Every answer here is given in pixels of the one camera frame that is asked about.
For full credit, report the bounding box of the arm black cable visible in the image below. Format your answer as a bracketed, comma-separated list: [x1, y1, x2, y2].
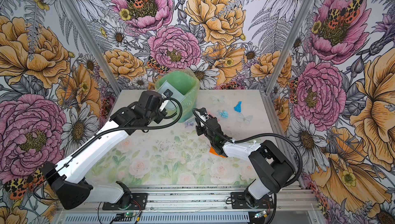
[192, 108, 303, 188]
[32, 96, 183, 201]

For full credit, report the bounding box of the aluminium front rail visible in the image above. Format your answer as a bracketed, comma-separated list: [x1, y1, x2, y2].
[57, 185, 318, 215]

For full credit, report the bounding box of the purple crumpled paper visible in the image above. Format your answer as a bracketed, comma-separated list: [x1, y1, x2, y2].
[185, 119, 195, 128]

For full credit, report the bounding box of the green trash bin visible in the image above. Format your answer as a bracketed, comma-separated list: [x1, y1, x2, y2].
[155, 70, 200, 123]

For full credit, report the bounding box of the aluminium corner post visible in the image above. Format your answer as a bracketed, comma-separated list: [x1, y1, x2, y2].
[60, 0, 122, 95]
[264, 0, 314, 95]

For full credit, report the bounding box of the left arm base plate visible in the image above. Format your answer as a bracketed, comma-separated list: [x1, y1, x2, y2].
[102, 193, 148, 211]

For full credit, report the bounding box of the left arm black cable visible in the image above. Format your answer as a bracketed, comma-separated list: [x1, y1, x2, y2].
[32, 96, 183, 201]

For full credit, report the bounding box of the grey-blue dustpan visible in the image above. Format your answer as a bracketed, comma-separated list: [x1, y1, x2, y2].
[157, 81, 185, 102]

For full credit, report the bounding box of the yellow plastic bin liner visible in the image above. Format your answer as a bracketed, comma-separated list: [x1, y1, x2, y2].
[154, 68, 200, 121]

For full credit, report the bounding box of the dark blue paper scrap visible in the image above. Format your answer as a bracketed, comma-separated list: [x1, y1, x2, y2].
[234, 101, 242, 113]

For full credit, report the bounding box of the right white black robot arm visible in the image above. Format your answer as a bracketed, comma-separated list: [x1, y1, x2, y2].
[195, 115, 301, 208]

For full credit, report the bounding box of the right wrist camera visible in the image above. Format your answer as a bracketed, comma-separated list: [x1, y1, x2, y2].
[194, 108, 209, 123]

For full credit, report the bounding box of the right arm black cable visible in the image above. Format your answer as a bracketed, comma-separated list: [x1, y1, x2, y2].
[192, 108, 303, 188]

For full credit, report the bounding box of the left aluminium corner post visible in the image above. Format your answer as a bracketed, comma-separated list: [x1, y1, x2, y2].
[60, 0, 122, 95]

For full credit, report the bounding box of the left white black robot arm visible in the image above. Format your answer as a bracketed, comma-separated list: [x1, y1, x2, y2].
[41, 90, 168, 210]

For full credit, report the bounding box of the large orange crumpled paper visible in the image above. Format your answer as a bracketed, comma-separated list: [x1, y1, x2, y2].
[209, 147, 226, 158]

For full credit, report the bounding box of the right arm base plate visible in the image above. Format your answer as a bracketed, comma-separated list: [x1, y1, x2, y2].
[226, 192, 274, 210]

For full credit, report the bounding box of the right aluminium corner post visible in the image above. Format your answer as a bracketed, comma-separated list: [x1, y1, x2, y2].
[264, 0, 314, 95]

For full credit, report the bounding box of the light blue crumpled paper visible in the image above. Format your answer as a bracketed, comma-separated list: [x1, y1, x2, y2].
[218, 110, 229, 119]

